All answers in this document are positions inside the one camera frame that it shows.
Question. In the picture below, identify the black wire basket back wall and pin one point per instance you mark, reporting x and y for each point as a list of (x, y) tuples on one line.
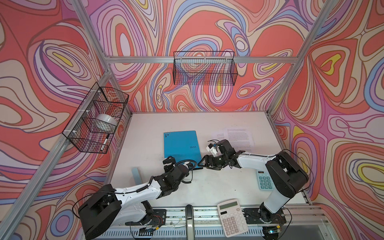
[(204, 68)]

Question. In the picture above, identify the blue clip folder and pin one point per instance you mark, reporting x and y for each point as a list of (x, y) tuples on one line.
[(182, 145)]

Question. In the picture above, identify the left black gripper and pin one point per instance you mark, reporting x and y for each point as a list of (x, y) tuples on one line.
[(168, 162)]

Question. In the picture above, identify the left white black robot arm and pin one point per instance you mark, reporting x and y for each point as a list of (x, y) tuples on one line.
[(130, 206)]

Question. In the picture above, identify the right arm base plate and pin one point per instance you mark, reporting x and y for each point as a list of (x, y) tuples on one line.
[(255, 216)]

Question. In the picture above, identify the black wire basket left wall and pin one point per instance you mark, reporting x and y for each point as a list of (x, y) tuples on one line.
[(84, 131)]

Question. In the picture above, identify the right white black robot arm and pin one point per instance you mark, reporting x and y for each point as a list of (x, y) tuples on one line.
[(286, 174)]

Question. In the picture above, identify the black white marker pen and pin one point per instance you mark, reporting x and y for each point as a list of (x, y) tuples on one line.
[(104, 143)]

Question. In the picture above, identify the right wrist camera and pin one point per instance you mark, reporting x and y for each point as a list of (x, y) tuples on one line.
[(212, 149)]

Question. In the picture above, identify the white desktop calculator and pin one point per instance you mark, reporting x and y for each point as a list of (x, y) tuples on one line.
[(232, 218)]

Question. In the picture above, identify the black centre post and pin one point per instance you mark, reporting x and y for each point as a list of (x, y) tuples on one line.
[(190, 224)]

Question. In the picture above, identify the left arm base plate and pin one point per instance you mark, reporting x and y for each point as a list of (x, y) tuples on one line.
[(155, 219)]

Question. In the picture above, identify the black wire basket wall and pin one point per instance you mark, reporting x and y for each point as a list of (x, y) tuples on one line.
[(204, 68), (84, 131)]

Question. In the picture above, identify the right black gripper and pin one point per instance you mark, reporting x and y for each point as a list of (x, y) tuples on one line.
[(206, 158)]

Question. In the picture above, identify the printed paper sheet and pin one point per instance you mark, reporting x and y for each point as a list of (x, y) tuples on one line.
[(240, 138)]

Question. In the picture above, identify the teal calculator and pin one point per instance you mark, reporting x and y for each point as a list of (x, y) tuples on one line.
[(265, 181)]

